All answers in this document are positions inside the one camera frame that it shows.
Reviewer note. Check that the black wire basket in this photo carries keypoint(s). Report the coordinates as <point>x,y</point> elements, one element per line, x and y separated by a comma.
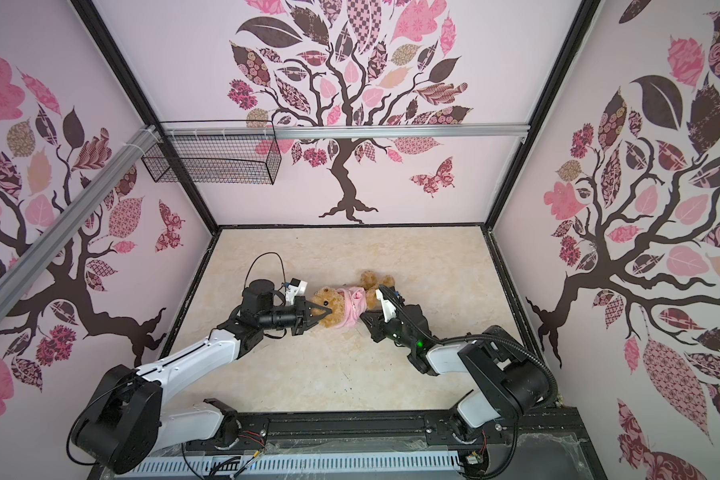
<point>234,152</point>

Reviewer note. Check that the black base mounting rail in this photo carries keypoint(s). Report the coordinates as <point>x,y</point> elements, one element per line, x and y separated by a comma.
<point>436,428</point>

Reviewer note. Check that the white slotted cable duct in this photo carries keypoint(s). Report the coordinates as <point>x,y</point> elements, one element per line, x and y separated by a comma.
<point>292,466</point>

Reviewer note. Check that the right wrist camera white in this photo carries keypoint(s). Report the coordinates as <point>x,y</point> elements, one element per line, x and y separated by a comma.
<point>389,301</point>

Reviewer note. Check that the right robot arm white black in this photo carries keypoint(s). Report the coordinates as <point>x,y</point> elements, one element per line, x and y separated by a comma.
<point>509,380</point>

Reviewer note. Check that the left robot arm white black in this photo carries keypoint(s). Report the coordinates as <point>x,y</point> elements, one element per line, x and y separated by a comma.
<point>124,421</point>

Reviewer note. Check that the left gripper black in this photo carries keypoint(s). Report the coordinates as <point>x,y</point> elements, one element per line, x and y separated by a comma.
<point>299,315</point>

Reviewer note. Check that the brown teddy bear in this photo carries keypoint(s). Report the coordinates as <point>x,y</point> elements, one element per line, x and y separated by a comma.
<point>368,280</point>

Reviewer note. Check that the back aluminium rail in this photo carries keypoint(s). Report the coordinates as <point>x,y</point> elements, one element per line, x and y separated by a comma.
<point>350,132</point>

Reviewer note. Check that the aluminium rail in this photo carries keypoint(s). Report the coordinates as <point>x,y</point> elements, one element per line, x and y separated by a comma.
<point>40,254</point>
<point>350,132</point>

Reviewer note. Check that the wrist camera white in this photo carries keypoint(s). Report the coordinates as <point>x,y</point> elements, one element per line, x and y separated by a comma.
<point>294,289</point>
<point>389,301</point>

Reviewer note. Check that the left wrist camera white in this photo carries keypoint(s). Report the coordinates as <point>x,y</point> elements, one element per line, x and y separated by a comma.
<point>294,289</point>

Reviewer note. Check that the left aluminium rail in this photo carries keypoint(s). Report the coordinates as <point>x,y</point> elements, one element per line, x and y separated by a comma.
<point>40,254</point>

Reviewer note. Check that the pink knitted bear sweater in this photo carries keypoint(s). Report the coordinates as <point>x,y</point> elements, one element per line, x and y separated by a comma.
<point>355,304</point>

